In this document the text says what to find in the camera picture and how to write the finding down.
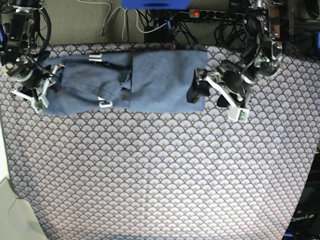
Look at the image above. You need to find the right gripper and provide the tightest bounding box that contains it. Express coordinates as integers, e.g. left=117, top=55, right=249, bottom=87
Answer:
left=9, top=67, right=63, bottom=98

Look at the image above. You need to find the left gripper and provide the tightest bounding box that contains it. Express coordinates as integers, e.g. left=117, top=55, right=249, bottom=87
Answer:
left=186, top=60, right=247, bottom=107

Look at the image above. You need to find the blue T-shirt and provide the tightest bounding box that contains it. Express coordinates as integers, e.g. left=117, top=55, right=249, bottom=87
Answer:
left=42, top=50, right=208, bottom=117

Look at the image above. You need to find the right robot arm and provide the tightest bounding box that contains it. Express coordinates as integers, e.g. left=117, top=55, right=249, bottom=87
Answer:
left=0, top=0, right=56, bottom=100

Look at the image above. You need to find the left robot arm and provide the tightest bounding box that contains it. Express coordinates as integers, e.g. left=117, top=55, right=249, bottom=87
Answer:
left=186, top=0, right=283, bottom=108

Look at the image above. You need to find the black box with blue clamp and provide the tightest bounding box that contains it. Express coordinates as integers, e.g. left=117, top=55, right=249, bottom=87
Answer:
left=144, top=21, right=173, bottom=43

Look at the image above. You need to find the fan-patterned tablecloth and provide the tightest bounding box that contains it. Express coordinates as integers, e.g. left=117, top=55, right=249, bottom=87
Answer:
left=0, top=49, right=320, bottom=240

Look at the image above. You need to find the black power strip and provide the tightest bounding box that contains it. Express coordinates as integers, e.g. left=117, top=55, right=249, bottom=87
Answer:
left=188, top=9, right=244, bottom=22

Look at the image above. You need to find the black OpenArm case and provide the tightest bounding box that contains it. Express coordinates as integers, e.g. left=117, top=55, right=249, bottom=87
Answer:
left=282, top=153, right=320, bottom=240

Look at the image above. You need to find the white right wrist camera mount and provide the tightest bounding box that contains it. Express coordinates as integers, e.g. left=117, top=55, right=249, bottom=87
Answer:
left=14, top=63, right=65, bottom=114

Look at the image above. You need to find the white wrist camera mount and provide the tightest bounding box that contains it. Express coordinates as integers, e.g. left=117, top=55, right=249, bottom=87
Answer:
left=206, top=70, right=250, bottom=123
left=14, top=63, right=65, bottom=114

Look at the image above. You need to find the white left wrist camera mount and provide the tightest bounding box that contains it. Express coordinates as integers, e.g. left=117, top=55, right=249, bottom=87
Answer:
left=206, top=70, right=250, bottom=123

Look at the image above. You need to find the grey white cable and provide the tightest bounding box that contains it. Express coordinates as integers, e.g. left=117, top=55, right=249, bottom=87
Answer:
left=99, top=0, right=168, bottom=43

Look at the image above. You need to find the blue mount plate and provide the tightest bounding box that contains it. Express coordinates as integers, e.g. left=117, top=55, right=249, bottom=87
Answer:
left=121, top=0, right=191, bottom=10

